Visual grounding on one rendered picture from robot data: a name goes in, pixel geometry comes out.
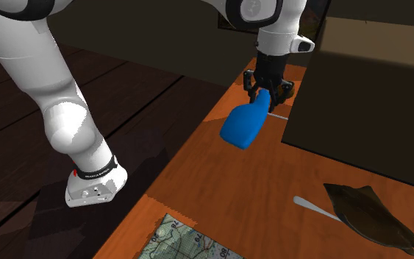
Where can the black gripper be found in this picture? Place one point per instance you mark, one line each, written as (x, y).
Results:
(271, 70)

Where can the blue spray bottle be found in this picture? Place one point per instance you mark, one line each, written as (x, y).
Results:
(244, 123)

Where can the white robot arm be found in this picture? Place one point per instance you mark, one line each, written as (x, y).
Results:
(49, 79)

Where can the thin white stick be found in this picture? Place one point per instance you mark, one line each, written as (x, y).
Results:
(279, 116)

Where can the large dark brown box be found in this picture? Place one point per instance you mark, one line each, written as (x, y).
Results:
(364, 107)

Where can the white spoon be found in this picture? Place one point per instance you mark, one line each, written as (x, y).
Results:
(312, 207)

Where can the dark brown fish-shaped dish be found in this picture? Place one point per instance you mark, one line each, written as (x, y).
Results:
(368, 215)

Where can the printed map sheet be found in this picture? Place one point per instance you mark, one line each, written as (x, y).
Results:
(188, 242)

